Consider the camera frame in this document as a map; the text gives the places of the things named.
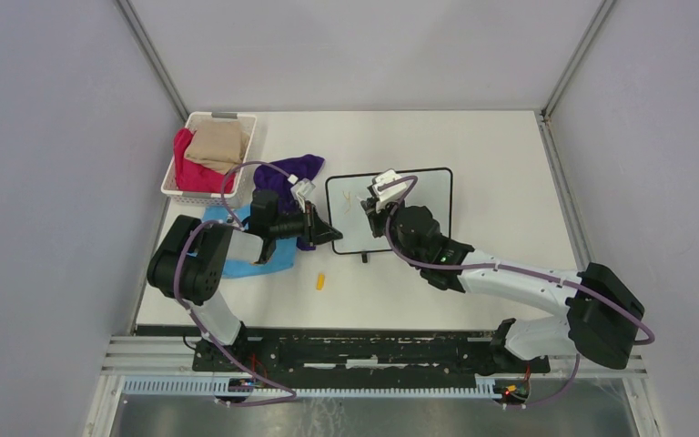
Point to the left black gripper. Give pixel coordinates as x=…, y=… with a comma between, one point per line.
x=321, y=232

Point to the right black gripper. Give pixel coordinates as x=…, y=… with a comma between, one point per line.
x=374, y=217

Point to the black framed whiteboard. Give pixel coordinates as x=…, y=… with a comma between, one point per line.
x=433, y=191

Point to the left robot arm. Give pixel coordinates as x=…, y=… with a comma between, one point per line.
x=189, y=263

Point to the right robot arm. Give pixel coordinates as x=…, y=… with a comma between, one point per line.
x=589, y=312

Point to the blue patterned cloth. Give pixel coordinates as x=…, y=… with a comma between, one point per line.
x=283, y=257

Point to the purple cloth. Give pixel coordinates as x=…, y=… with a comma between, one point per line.
x=289, y=172

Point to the beige cloth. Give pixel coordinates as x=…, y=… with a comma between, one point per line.
x=219, y=146

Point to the red cloth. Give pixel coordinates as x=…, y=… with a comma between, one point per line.
x=190, y=176

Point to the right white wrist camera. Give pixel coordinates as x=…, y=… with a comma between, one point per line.
x=385, y=188

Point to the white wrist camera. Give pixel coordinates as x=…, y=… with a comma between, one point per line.
x=300, y=190
x=385, y=188

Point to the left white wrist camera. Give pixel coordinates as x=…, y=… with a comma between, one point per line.
x=300, y=190

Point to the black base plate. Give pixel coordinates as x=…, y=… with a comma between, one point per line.
x=377, y=359

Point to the white slotted cable duct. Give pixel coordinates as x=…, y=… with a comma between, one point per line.
x=233, y=386

